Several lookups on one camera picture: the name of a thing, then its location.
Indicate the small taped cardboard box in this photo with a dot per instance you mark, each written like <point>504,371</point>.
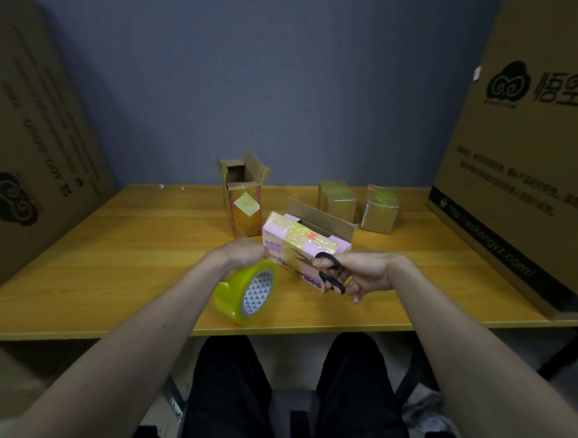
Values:
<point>337,201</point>
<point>380,209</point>

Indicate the person's left forearm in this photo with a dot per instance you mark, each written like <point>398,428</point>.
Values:
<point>122,352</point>

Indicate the person's left hand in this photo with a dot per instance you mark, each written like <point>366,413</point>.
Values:
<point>241,254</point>

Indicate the pink taped carton box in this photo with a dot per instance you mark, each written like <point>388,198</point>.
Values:
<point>300,252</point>

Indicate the person's right forearm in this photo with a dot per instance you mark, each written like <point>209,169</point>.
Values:
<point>478,356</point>

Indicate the yellow packing tape roll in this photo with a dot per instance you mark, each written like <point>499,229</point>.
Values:
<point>247,293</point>

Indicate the person's right thumb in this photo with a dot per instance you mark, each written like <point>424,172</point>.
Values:
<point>339,258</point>

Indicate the tall open cardboard box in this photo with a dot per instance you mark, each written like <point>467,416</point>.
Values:
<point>243,198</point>

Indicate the open brown cardboard flap box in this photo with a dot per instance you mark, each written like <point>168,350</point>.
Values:
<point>323,221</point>

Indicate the person's black trousers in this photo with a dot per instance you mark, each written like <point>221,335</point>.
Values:
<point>293,392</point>

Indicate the person's right hand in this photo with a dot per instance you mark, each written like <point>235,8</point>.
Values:
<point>368,273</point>

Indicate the large printed cardboard sheet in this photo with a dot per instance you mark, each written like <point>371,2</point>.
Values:
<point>514,171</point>
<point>43,149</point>

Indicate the grey chair seat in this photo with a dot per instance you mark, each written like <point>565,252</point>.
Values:
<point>293,413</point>

